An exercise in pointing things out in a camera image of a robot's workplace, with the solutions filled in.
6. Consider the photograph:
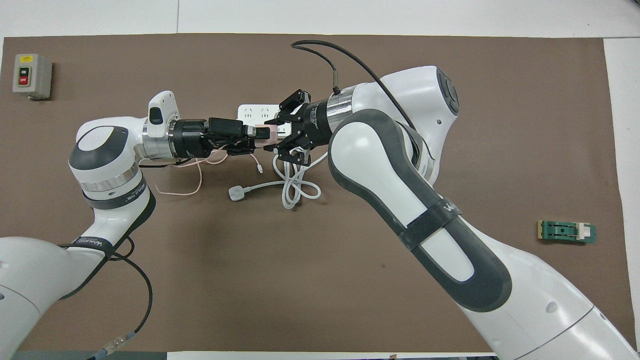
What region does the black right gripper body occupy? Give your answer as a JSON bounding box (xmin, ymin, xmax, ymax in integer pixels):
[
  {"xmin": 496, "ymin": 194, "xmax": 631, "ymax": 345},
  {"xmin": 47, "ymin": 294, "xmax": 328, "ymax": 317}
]
[{"xmin": 297, "ymin": 100, "xmax": 333, "ymax": 148}]

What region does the grey on-off switch box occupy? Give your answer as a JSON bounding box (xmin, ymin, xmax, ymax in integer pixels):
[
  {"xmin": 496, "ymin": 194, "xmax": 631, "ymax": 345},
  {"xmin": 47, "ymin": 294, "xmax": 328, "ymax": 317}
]
[{"xmin": 12, "ymin": 53, "xmax": 53, "ymax": 100}]

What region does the white power strip cord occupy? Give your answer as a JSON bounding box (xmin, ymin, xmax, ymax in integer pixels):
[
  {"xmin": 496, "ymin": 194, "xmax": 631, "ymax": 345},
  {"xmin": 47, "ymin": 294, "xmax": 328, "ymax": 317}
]
[{"xmin": 242, "ymin": 150, "xmax": 331, "ymax": 211}]

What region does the brown table mat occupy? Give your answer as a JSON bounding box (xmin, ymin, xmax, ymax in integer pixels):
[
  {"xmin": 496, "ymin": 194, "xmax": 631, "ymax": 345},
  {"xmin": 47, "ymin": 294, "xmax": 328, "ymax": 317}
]
[{"xmin": 0, "ymin": 33, "xmax": 638, "ymax": 353}]

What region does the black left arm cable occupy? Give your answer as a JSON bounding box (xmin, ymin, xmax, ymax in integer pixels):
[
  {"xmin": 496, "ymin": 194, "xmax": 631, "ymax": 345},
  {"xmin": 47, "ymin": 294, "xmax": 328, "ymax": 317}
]
[{"xmin": 57, "ymin": 235, "xmax": 153, "ymax": 360}]

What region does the white power strip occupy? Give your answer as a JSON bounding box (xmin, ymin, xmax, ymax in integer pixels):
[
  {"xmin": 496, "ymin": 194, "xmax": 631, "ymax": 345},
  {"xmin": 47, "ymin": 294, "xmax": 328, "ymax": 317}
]
[{"xmin": 237, "ymin": 103, "xmax": 293, "ymax": 138}]

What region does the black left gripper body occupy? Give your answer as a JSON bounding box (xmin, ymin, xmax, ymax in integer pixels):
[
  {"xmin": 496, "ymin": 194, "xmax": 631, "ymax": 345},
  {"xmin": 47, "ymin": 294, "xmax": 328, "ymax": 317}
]
[{"xmin": 171, "ymin": 118, "xmax": 249, "ymax": 158}]

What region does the green knife switch yellow base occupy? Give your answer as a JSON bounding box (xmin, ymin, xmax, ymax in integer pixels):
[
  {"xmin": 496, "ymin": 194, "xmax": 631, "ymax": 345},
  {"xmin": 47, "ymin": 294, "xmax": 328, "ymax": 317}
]
[{"xmin": 537, "ymin": 220, "xmax": 597, "ymax": 246}]

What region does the pink charger adapter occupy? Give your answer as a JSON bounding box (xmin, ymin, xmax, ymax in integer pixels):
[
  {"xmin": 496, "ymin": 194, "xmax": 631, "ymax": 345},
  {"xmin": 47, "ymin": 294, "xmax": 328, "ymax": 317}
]
[{"xmin": 255, "ymin": 125, "xmax": 281, "ymax": 147}]

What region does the thin pink charging cable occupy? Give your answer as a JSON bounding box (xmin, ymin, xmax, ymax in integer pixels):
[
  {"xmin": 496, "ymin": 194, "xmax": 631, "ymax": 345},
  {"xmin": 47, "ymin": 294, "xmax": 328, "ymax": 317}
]
[{"xmin": 152, "ymin": 147, "xmax": 264, "ymax": 197}]

